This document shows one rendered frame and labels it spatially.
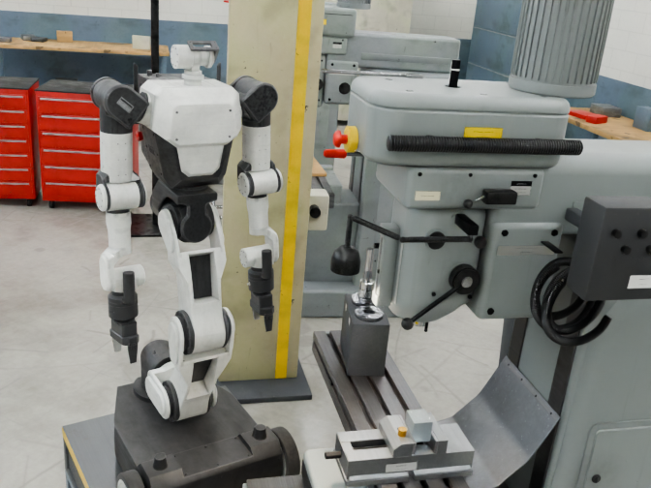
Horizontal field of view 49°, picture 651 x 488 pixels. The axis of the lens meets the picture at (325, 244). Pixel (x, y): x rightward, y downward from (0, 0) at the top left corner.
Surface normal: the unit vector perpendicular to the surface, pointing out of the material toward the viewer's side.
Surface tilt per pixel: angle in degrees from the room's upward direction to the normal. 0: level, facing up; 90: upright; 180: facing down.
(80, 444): 0
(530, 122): 90
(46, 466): 0
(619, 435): 88
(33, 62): 90
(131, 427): 0
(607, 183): 90
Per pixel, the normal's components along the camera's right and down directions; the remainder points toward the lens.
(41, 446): 0.08, -0.93
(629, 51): -0.97, 0.01
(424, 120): 0.22, 0.37
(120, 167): 0.57, 0.33
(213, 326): 0.51, -0.06
